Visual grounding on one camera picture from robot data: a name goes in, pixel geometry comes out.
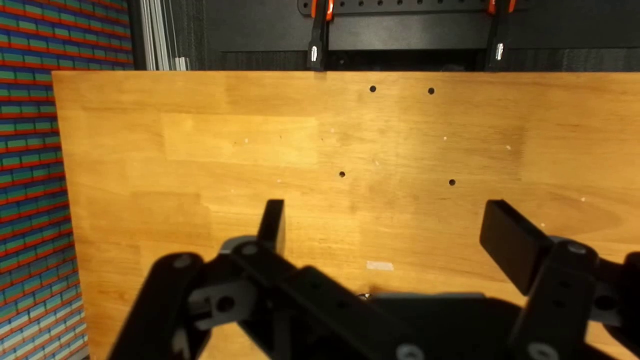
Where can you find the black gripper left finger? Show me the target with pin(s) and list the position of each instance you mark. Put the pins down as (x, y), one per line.
(293, 313)

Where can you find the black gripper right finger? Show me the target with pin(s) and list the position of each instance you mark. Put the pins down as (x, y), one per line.
(552, 293)

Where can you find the black orange bar clamp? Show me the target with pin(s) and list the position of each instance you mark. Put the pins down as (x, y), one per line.
(319, 41)
(498, 47)

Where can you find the black pegboard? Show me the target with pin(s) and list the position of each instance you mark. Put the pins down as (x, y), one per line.
(400, 7)

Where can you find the aluminium frame profile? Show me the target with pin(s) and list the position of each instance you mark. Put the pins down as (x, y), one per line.
(160, 32)

